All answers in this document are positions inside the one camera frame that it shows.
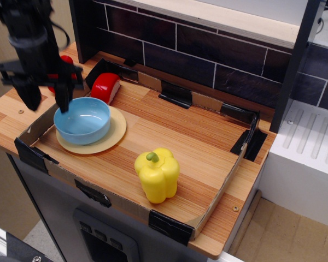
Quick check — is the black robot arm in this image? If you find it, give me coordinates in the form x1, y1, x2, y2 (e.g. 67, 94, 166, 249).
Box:
0, 1, 83, 112

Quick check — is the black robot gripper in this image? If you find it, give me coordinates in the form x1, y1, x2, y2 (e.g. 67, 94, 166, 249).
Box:
0, 40, 83, 113

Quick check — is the black vertical post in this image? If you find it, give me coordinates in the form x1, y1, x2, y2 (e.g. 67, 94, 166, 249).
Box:
270, 0, 326, 133

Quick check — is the yellow toy bell pepper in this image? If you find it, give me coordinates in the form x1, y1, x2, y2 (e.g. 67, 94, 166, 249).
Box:
134, 147, 180, 204

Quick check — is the red toy bell pepper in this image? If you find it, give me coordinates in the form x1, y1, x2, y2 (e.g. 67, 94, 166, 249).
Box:
48, 55, 77, 80

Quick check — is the toy oven control panel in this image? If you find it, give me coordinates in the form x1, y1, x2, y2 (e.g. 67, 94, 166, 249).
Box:
73, 209, 140, 261

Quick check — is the light blue bowl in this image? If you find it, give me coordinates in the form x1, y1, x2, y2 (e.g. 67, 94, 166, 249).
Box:
54, 97, 111, 145

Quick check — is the white dish drainer sink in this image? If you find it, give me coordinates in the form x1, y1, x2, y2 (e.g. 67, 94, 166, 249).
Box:
259, 100, 328, 225

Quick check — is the black cable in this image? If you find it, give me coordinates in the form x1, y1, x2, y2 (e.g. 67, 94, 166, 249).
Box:
48, 16, 71, 51

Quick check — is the red wax cheese wedge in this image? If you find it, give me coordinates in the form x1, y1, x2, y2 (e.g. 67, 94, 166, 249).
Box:
91, 73, 120, 105

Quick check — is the yellow plate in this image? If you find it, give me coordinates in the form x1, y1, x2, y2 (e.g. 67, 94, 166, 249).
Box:
56, 106, 127, 154

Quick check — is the cardboard fence with black tape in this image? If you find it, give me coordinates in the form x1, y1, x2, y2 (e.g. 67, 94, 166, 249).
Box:
14, 58, 268, 247

